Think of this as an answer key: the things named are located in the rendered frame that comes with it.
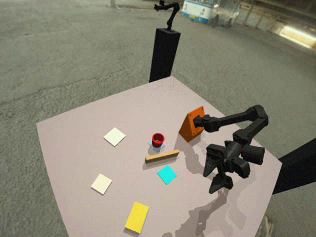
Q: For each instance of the tan wooden flat bar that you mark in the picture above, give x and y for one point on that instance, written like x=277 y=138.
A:
x=161 y=156

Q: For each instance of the red cup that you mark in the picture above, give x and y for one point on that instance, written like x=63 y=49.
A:
x=160 y=138

